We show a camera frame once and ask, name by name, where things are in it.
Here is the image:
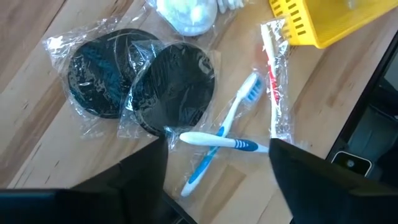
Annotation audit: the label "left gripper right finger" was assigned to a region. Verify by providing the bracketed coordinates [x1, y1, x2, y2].
[269, 139, 365, 224]

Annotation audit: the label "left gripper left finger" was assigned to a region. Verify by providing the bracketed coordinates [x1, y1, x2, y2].
[72, 136, 197, 224]

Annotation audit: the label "bagged blue white toothbrush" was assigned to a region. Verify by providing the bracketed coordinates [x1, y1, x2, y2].
[180, 72, 266, 198]
[179, 131, 270, 154]

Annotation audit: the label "bagged black round pad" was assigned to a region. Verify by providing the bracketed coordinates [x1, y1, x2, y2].
[117, 39, 222, 151]
[42, 17, 156, 139]

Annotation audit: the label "bagged red white toothbrush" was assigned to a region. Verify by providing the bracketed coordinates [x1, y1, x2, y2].
[256, 17, 295, 142]

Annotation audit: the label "yellow plastic basket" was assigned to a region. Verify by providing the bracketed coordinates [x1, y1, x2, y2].
[269, 0, 398, 50]

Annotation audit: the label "bagged white cotton balls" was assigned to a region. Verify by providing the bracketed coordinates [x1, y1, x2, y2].
[146, 0, 219, 37]

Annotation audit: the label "table level camera device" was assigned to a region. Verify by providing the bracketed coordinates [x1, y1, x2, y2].
[330, 150, 373, 178]

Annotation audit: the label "black aluminium table frame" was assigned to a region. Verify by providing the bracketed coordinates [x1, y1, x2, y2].
[325, 39, 398, 162]

